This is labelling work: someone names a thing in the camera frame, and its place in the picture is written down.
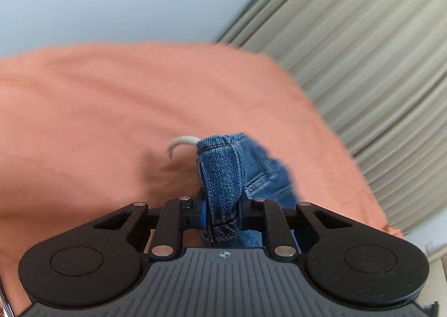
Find orange bed sheet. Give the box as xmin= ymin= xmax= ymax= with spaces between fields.
xmin=1 ymin=43 xmax=401 ymax=313

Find beige pleated curtain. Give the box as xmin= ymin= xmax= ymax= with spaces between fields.
xmin=220 ymin=0 xmax=446 ymax=233

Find blue denim jeans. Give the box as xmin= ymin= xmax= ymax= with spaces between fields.
xmin=165 ymin=132 xmax=303 ymax=257

